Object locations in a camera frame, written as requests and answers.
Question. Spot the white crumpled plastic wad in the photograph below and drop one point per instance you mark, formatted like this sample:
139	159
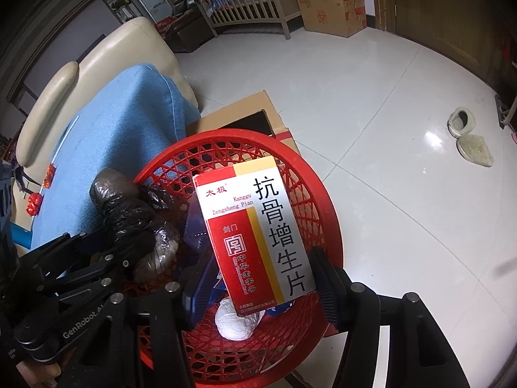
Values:
238	319

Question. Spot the flattened cardboard box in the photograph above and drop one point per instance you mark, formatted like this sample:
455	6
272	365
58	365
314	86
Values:
242	105

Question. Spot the blue table cloth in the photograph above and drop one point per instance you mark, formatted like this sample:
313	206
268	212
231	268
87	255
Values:
121	121

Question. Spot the red plastic basket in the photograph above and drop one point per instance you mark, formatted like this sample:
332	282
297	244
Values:
307	194

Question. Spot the white appliance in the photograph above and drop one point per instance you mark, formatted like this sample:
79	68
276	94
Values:
152	0

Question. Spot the printed cardboard box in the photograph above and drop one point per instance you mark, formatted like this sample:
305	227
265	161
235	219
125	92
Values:
331	12

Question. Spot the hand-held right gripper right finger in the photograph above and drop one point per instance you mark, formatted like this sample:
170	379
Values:
325	287

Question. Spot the red white medicine box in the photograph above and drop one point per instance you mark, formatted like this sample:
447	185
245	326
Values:
250	230

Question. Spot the red crumpled wrapper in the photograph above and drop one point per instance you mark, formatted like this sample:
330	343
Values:
34	204

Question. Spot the black plastic bag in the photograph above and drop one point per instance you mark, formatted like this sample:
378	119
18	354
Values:
125	214

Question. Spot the wall shelf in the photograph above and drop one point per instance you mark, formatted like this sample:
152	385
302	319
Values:
119	4

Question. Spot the cream leather sofa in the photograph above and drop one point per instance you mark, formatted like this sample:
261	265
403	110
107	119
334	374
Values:
133	44

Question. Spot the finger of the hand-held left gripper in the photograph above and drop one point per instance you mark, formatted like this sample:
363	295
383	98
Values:
72	246
93	279

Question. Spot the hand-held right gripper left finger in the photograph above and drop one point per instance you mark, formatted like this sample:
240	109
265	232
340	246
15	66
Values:
196	291

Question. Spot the wooden door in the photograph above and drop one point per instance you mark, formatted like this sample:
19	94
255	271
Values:
436	8

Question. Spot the dark low cabinet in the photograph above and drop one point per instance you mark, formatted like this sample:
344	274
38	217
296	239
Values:
185	32

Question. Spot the wooden crib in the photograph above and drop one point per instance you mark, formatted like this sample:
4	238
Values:
242	4

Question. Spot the orange snack wrapper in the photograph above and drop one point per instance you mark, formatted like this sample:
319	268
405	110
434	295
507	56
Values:
49	176

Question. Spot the beige fuzzy slipper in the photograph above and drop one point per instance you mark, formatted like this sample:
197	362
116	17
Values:
461	122
475	151

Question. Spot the blue snack packet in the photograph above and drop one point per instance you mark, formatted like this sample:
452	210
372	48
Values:
198	232

